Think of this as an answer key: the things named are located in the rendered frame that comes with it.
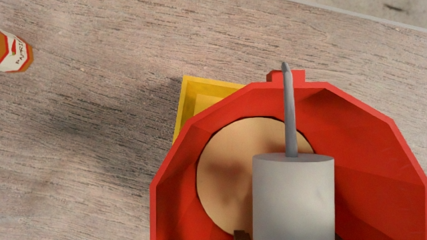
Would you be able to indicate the yellow shallow tray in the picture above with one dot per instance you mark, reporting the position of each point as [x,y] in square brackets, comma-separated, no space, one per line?
[197,94]

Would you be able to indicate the small orange jar with black lid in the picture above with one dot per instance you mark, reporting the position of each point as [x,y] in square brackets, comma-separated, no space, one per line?
[16,55]

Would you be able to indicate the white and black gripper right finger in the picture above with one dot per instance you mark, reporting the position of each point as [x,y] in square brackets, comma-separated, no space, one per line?
[337,237]

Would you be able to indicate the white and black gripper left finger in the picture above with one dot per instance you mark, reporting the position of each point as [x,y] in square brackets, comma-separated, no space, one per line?
[241,235]

